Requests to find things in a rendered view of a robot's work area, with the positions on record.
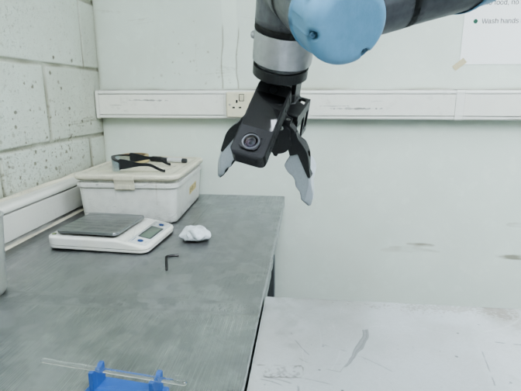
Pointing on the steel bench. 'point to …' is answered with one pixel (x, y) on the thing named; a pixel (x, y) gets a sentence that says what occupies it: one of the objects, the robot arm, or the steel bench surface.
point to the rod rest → (99, 382)
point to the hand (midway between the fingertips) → (261, 194)
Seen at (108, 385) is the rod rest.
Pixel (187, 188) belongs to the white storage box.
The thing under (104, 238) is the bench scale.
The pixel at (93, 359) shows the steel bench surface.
